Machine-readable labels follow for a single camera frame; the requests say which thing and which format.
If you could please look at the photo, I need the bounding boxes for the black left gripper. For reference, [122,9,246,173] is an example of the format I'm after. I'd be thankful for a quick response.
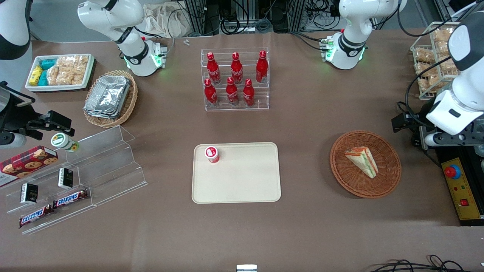
[391,111,432,133]

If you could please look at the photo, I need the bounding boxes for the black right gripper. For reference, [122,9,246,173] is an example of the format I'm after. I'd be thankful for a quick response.
[0,82,75,137]

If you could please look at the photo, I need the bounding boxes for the triangular sandwich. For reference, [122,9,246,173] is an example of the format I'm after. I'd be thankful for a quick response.
[344,147,379,179]

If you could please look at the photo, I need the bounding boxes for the white rectangular tray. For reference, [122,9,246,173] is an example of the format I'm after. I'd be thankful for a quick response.
[25,53,95,92]

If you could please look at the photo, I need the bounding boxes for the aluminium foil tray stack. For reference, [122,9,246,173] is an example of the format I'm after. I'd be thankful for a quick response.
[84,75,131,120]

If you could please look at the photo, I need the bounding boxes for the oval light wicker basket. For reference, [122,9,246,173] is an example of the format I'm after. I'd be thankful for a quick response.
[83,70,138,128]

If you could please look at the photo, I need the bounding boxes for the round brown wicker basket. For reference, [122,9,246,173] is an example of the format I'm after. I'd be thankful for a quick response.
[330,130,402,199]

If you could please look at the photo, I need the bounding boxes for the beige plastic tray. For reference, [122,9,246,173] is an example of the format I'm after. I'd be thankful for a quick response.
[191,142,282,204]

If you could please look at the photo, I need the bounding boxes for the green lidded white cup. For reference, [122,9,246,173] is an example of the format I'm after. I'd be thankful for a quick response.
[51,133,80,153]

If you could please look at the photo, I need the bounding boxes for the brown snack bag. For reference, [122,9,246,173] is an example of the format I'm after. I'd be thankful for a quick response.
[416,62,439,78]
[433,28,454,43]
[418,77,451,95]
[415,47,435,63]
[435,42,458,74]

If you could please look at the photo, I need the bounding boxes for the grey metal cylinder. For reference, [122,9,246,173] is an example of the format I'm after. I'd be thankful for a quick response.
[0,132,28,148]

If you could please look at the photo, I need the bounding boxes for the red plaid cookie box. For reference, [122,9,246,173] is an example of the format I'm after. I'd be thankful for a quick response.
[0,145,59,187]

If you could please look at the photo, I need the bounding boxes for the yellow snack packet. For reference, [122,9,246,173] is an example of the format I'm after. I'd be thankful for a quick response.
[29,65,43,87]

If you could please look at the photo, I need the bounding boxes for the small black box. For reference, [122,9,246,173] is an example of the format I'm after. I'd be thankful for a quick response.
[20,183,39,205]
[58,168,74,189]

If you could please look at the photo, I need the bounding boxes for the clear acrylic stepped riser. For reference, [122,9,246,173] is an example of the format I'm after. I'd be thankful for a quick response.
[65,125,149,207]
[0,151,97,235]

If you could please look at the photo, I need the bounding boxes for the Snickers chocolate bar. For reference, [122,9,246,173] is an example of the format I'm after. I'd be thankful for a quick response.
[19,204,54,229]
[53,189,90,209]

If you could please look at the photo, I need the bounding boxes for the yellow emergency stop box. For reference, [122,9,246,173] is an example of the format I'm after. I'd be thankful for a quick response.
[441,157,484,221]

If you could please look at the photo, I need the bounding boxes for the white power strip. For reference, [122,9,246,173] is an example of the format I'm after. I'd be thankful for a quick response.
[302,11,343,31]

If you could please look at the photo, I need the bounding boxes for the clear acrylic bottle rack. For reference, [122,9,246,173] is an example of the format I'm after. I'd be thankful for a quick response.
[200,47,270,111]

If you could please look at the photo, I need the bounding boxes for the beige cloth bag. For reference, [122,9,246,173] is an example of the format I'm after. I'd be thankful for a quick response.
[142,3,189,37]

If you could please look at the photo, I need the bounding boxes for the red cola bottle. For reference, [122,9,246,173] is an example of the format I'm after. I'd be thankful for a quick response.
[204,78,218,107]
[242,79,256,107]
[230,52,244,84]
[206,52,222,85]
[226,77,239,106]
[256,50,269,83]

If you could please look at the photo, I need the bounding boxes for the red lidded cup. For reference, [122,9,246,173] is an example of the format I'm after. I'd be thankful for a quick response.
[205,146,220,164]

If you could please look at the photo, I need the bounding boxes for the black power cable bundle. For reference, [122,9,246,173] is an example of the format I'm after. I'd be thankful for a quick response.
[397,101,430,131]

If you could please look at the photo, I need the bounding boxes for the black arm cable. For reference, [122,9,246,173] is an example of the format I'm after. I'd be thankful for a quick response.
[405,56,454,117]

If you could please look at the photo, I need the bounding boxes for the grey metal bracket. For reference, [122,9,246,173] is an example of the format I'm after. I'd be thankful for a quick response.
[424,127,484,148]

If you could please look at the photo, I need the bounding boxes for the white wire basket rack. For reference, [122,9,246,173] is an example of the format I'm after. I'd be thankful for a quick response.
[410,22,473,100]

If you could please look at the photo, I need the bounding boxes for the black base cable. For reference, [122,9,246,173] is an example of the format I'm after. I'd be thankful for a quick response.
[289,31,329,51]

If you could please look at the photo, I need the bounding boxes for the black floor cables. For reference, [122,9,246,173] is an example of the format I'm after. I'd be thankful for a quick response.
[372,255,477,272]

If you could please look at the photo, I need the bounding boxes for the aluminium frame post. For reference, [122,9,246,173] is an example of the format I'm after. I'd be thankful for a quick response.
[184,0,206,36]
[287,0,307,32]

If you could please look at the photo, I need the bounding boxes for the coiled black cable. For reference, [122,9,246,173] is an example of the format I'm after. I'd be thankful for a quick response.
[220,15,242,35]

